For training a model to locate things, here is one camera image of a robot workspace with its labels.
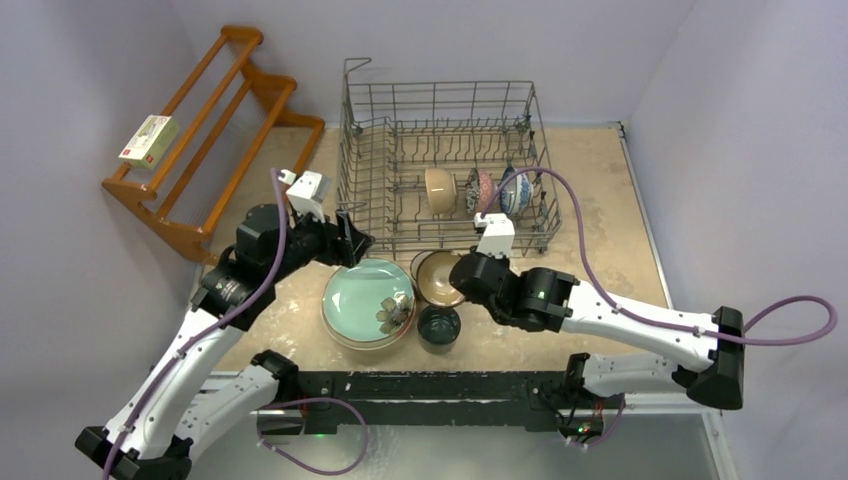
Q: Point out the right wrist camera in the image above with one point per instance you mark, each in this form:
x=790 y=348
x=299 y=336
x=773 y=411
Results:
x=498 y=234

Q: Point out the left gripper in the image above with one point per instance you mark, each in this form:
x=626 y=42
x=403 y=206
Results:
x=354 y=240

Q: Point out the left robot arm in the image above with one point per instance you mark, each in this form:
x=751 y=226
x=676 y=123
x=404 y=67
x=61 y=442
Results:
x=162 y=431

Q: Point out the blue white pattern bowl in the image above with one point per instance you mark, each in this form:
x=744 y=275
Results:
x=516 y=195

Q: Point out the grey wire dish rack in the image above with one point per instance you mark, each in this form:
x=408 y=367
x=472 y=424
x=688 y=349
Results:
x=391 y=132

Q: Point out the teal floral plate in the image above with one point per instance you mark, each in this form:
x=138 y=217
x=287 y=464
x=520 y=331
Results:
x=371 y=277

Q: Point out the dark green mug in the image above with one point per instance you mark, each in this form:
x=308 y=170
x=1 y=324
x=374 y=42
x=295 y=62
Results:
x=438 y=329

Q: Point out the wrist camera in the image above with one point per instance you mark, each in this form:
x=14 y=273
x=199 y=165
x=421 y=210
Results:
x=498 y=234
x=306 y=192

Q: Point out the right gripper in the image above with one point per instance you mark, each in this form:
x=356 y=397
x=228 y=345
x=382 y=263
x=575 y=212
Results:
x=465 y=279

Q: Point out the tan brown-rimmed bowl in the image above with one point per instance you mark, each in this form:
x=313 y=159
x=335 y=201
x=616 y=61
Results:
x=433 y=279

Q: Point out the wooden shelf rack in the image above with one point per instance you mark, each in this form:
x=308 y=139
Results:
x=152 y=201

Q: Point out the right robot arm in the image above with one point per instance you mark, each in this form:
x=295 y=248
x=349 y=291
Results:
x=694 y=353

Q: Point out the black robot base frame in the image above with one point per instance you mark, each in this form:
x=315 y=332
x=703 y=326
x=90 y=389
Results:
x=538 y=401

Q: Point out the small cardboard box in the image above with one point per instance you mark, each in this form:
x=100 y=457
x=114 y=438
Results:
x=150 y=142

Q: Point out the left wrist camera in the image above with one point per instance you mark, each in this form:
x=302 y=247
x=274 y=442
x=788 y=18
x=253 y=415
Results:
x=306 y=192

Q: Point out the brown floral pattern bowl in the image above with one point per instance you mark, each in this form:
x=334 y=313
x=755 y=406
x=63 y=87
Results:
x=479 y=190

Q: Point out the white ribbed mug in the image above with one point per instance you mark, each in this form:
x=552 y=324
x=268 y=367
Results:
x=416 y=262

